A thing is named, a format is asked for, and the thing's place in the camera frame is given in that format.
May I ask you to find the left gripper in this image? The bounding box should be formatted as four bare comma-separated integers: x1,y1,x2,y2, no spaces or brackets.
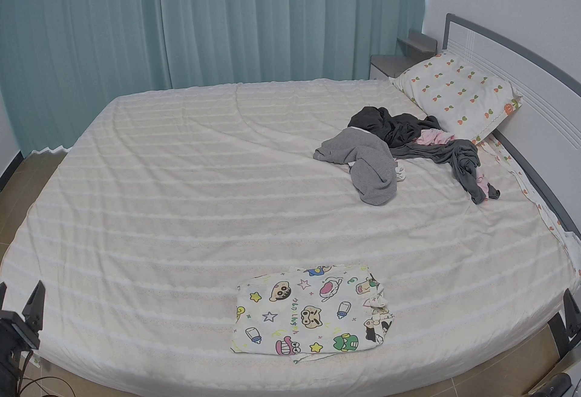
0,279,46,351

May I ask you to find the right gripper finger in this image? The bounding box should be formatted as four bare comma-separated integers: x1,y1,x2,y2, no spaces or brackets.
547,289,581,359

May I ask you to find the pile of clothes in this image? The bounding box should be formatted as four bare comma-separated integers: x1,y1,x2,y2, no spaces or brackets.
348,106,501,205

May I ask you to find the bed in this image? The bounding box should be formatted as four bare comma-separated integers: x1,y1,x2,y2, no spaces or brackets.
0,13,581,377

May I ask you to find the light grey garment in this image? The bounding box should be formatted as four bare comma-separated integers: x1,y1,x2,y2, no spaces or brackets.
313,127,398,207

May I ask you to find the white printed pyjama top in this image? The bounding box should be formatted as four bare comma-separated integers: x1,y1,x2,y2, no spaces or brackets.
230,264,395,364

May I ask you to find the white printed pillow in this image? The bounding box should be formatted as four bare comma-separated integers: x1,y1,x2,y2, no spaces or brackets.
391,51,524,146

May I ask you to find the blue-green curtain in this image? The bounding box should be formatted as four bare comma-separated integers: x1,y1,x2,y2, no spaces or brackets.
0,0,172,156
156,0,430,86

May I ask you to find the grey white bedside table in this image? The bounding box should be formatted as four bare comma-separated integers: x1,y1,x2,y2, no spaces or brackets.
369,28,439,81

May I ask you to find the black cable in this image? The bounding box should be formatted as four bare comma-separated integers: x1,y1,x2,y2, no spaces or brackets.
17,347,70,397

